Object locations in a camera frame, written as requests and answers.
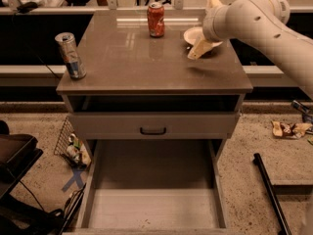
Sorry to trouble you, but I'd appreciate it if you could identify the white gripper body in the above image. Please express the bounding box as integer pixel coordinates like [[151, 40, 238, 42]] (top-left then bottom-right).
[[202, 5, 233, 42]]

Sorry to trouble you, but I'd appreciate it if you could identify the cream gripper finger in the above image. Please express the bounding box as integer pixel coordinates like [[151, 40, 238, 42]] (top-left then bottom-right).
[[188, 36, 213, 60], [205, 0, 223, 14]]

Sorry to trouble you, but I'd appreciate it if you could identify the white paper bowl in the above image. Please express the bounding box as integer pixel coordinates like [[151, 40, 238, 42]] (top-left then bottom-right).
[[183, 26, 224, 51]]

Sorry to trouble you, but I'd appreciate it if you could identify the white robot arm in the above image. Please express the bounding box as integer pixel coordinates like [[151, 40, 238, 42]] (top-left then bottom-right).
[[188, 0, 313, 99]]

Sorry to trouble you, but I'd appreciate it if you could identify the orange soda can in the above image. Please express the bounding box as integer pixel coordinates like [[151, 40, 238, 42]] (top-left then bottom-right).
[[147, 2, 165, 37]]

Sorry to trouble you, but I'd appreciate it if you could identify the silver blue redbull can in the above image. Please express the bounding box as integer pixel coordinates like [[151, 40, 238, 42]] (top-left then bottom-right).
[[55, 32, 86, 79]]

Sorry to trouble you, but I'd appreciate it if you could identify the grey cabinet table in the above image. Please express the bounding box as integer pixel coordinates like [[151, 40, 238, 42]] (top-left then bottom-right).
[[57, 10, 252, 153]]

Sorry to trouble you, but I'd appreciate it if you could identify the crumpled snack wrapper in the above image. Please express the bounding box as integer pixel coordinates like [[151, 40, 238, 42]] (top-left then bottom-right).
[[272, 120, 312, 139]]

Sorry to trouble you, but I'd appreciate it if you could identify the closed grey drawer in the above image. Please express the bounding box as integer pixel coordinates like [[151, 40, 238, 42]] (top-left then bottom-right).
[[68, 113, 239, 140]]

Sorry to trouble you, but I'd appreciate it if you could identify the open grey bottom drawer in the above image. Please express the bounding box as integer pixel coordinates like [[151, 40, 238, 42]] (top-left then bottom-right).
[[65, 140, 232, 235]]

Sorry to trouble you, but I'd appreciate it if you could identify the blue tape cross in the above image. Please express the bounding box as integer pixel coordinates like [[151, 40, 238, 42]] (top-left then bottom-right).
[[62, 168, 84, 192]]

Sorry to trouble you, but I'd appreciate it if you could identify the black metal bar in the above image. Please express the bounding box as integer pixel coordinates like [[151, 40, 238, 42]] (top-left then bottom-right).
[[253, 153, 291, 235]]

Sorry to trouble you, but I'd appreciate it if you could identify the black tray stand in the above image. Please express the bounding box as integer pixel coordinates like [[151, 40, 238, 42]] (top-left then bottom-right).
[[0, 120, 64, 235]]

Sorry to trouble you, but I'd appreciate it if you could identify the black drawer handle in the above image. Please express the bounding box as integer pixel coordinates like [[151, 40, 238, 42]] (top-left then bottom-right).
[[140, 127, 167, 136]]

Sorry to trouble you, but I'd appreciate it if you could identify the wire mesh trash basket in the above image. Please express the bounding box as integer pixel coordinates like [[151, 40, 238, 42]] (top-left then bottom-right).
[[54, 118, 91, 168]]

